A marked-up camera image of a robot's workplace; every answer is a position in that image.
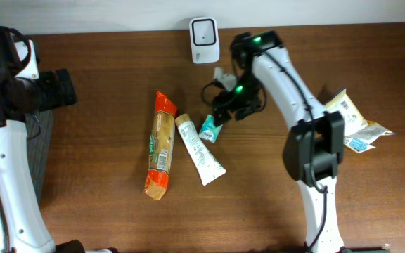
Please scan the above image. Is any orange spaghetti packet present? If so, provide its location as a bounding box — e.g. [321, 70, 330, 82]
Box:
[143, 91, 177, 200]

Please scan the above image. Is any white barcode scanner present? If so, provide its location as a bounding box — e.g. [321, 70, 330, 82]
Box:
[188, 17, 220, 64]

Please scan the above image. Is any grey plastic mesh basket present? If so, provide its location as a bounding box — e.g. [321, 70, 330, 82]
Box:
[26, 110, 54, 204]

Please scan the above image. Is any white tube with tan cap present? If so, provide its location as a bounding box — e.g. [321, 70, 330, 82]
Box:
[175, 114, 226, 186]

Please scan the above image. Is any teal tissue pack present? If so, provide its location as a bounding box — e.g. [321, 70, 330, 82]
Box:
[198, 115, 223, 143]

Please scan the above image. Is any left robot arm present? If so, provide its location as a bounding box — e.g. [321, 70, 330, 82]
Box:
[0, 26, 85, 252]

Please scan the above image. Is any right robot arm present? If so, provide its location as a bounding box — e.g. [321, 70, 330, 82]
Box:
[210, 31, 345, 252]

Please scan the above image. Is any cream snack bag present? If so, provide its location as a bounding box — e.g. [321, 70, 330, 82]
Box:
[325, 89, 395, 153]

